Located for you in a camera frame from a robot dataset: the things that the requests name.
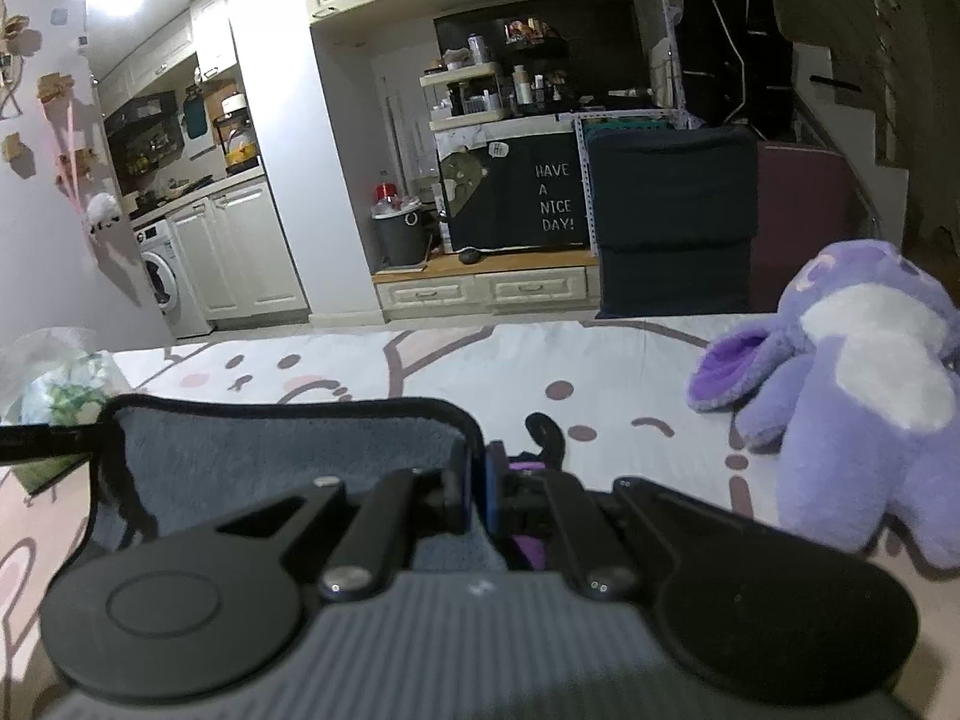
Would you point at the white kitchen base cabinet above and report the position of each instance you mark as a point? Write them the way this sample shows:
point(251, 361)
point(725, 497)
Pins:
point(240, 251)

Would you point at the black fabric wardrobe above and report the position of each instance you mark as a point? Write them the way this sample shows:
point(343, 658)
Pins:
point(731, 45)

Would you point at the white storage shelf rack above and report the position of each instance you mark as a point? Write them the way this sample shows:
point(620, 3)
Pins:
point(465, 94)

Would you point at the purple plush toy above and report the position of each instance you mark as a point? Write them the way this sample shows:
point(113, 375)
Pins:
point(847, 390)

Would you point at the grey trash bin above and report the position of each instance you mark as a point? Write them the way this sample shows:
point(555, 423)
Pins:
point(401, 236)

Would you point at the cream drawer cabinet wooden top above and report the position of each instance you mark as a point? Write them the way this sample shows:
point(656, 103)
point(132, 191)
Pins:
point(480, 286)

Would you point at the clear plastic bag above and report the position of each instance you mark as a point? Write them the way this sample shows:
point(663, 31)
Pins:
point(64, 390)

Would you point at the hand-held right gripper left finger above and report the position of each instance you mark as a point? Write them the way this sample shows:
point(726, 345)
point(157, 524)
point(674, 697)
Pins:
point(457, 496)

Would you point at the white plush wall toy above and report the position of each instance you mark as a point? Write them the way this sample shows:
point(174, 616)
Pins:
point(101, 211)

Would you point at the teal hanging bag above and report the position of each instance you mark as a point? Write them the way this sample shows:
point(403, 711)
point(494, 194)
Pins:
point(195, 114)

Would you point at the grey towel with black border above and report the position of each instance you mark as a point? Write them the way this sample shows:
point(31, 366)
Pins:
point(262, 457)

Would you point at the small dark round object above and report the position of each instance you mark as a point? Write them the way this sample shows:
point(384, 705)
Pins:
point(470, 256)

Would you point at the maroon sofa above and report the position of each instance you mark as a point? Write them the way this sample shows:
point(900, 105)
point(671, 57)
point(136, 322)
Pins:
point(806, 225)

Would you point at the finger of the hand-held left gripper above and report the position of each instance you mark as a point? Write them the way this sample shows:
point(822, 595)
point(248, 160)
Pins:
point(45, 445)

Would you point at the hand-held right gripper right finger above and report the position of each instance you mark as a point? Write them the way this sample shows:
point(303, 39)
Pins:
point(495, 487)

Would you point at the white upper kitchen cabinet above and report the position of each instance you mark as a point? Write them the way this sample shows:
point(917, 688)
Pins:
point(214, 30)

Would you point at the white washing machine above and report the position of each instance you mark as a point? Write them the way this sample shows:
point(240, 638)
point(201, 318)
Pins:
point(161, 277)

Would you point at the cartoon printed bed sheet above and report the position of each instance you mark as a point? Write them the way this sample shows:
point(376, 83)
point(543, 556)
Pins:
point(465, 371)

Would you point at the black lettered cloth cover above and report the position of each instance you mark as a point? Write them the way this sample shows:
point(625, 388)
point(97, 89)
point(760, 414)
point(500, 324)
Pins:
point(525, 195)

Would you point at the white perforated metal rack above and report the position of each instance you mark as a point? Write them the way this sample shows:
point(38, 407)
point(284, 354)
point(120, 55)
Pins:
point(583, 180)

